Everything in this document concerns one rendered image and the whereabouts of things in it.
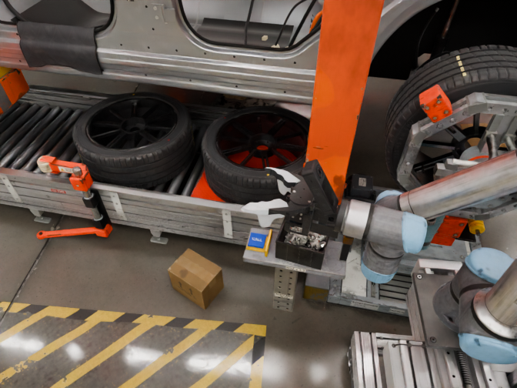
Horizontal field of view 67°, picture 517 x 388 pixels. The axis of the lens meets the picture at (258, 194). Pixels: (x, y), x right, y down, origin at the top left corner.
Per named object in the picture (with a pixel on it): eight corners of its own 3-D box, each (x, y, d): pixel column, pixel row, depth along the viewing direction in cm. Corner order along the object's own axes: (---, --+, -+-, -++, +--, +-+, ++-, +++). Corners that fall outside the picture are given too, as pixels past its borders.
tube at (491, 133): (491, 139, 135) (505, 114, 128) (504, 177, 122) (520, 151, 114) (438, 133, 138) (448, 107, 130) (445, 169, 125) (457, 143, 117)
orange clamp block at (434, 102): (451, 102, 136) (438, 83, 132) (454, 114, 131) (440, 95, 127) (431, 112, 140) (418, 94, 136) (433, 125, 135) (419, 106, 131)
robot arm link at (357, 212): (367, 219, 73) (372, 194, 80) (343, 212, 75) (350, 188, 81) (359, 247, 78) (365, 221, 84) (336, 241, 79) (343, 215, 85)
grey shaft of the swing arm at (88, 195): (115, 230, 226) (88, 165, 190) (110, 238, 222) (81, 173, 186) (100, 228, 227) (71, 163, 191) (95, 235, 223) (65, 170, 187)
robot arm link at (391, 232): (415, 265, 77) (428, 239, 71) (358, 250, 79) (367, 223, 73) (418, 235, 82) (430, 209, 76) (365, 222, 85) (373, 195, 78)
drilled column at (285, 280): (295, 294, 203) (301, 245, 173) (292, 312, 196) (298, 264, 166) (276, 291, 204) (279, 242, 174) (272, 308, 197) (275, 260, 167)
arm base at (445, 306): (498, 338, 103) (516, 320, 96) (439, 332, 104) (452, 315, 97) (481, 287, 113) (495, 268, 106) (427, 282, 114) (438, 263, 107)
